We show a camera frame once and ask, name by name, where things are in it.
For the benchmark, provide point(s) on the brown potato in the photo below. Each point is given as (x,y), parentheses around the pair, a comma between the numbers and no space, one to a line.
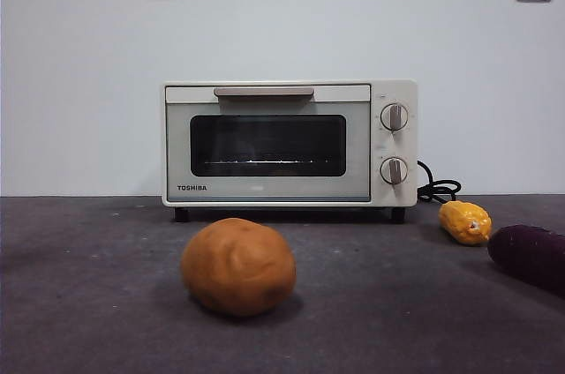
(238,268)

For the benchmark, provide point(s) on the round cream oven knob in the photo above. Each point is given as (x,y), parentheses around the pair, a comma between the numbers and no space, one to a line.
(394,117)
(393,170)

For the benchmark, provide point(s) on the cream Toshiba toaster oven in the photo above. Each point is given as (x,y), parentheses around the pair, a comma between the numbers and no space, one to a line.
(397,202)

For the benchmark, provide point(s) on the purple sweet potato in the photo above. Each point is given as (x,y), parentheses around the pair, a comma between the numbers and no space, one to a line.
(529,257)

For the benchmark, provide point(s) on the yellow corn cob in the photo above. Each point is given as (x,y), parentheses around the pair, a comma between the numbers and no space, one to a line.
(461,222)

